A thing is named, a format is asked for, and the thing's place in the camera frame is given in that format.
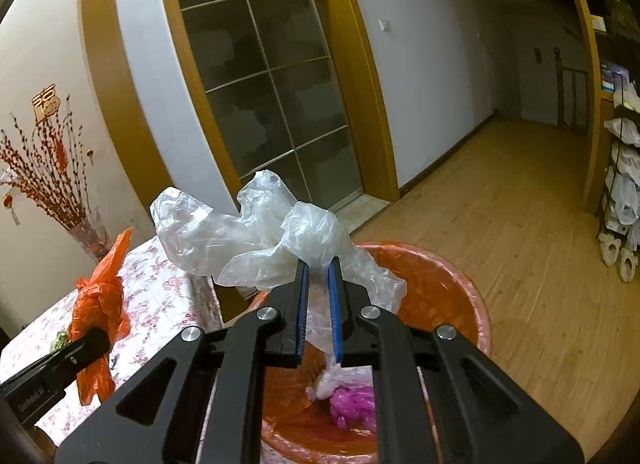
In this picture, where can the red berry branches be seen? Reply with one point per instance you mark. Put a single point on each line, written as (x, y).
(55, 194)

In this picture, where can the clear plastic bag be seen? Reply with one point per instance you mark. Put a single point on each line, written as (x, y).
(260, 229)

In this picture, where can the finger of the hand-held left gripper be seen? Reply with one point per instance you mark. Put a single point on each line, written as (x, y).
(82, 349)

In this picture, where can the frosted glass door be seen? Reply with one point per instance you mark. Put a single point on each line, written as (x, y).
(260, 94)

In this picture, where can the wooden cabinet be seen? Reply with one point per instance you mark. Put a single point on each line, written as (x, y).
(592, 94)

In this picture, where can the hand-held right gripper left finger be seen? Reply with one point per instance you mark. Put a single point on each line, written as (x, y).
(301, 314)

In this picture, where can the red wall ornament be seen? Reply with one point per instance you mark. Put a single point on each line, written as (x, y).
(46, 104)

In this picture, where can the pink plastic bag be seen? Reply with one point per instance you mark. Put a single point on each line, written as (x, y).
(352, 404)

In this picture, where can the yellow green wrapper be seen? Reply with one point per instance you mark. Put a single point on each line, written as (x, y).
(61, 340)

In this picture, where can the glass vase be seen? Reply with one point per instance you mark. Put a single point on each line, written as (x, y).
(90, 239)

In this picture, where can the wooden door frame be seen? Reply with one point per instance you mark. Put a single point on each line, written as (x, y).
(370, 94)

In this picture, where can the white fuzzy slipper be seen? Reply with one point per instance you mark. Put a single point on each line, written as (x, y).
(610, 250)
(629, 266)

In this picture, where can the white light switch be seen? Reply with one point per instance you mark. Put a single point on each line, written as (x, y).
(384, 25)

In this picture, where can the floral tablecloth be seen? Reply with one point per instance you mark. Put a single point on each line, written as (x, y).
(160, 294)

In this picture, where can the wastebasket with orange liner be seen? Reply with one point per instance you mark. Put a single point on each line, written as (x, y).
(440, 294)

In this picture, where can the orange plastic bag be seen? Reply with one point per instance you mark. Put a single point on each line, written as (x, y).
(100, 294)

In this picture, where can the shoe rack with slippers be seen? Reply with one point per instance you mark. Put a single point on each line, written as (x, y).
(625, 194)

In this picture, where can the blue box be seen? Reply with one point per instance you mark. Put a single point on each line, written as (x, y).
(614, 76)

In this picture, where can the wooden newel post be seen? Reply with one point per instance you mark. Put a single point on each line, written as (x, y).
(557, 84)

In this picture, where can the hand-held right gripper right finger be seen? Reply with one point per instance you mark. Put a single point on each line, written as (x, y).
(334, 314)

